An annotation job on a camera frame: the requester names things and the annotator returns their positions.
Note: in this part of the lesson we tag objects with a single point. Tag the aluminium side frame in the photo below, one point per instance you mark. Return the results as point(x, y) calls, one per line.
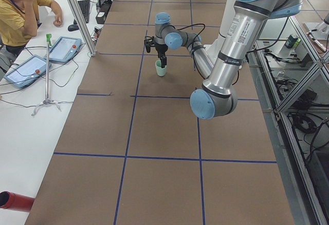
point(289, 66)

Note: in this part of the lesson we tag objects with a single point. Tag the orange relay board far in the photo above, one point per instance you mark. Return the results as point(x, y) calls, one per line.
point(96, 33)

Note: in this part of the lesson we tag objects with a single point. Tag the near blue teach pendant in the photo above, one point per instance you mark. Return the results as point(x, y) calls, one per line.
point(28, 72)

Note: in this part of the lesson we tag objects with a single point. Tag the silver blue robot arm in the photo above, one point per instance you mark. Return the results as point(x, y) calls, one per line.
point(217, 96)

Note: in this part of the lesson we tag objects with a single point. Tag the red cylinder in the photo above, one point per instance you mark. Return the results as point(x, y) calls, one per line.
point(16, 202)

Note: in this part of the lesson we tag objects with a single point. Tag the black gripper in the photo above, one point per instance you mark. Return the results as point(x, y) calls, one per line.
point(161, 49)

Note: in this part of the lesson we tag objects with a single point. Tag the green plastic cup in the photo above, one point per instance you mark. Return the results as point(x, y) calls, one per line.
point(161, 71)
point(158, 65)

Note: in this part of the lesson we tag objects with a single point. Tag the black computer mouse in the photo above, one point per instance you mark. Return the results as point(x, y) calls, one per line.
point(72, 27)

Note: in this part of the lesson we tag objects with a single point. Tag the metal rod green handle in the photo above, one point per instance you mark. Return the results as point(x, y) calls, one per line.
point(47, 101)

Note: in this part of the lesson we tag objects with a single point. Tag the black mini pc box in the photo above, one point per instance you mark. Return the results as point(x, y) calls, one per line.
point(102, 14)

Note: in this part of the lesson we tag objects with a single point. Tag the black keyboard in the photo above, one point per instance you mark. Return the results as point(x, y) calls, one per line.
point(85, 9)

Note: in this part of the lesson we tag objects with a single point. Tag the person in yellow shirt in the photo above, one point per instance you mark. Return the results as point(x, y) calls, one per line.
point(20, 21)

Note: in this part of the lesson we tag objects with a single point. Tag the brown paper table mat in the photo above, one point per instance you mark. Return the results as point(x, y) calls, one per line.
point(132, 151)

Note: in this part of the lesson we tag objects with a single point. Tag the aluminium frame post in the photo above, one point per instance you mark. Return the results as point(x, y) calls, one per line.
point(78, 16)

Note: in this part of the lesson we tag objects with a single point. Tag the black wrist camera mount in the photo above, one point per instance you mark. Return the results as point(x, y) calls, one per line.
point(149, 42)

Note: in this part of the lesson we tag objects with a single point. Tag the blue teach pendant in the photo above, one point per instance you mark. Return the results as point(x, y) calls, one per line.
point(64, 49)
point(28, 72)

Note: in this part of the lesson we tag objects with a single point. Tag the far blue teach pendant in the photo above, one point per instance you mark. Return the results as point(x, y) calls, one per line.
point(64, 49)

